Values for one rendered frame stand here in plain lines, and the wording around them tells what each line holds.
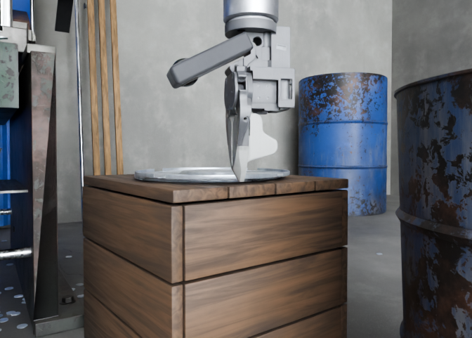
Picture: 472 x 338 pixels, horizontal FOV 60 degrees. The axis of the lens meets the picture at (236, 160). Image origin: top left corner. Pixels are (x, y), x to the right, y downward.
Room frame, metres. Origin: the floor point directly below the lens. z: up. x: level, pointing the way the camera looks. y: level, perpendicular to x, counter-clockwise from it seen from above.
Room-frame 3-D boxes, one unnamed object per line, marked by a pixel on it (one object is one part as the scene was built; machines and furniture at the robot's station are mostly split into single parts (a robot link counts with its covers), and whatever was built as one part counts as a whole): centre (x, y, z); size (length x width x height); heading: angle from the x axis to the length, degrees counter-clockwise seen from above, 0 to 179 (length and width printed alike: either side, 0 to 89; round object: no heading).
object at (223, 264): (0.82, 0.06, 0.18); 0.40 x 0.38 x 0.35; 37
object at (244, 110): (0.54, -0.01, 0.45); 0.05 x 0.02 x 0.09; 13
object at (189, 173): (0.78, 0.04, 0.36); 0.29 x 0.29 x 0.01
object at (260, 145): (0.55, -0.03, 0.41); 0.06 x 0.03 x 0.09; 103
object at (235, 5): (0.57, -0.02, 0.59); 0.08 x 0.08 x 0.05
